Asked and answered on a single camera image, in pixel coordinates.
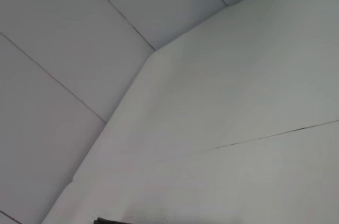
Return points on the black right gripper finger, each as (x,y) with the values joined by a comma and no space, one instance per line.
(104,220)

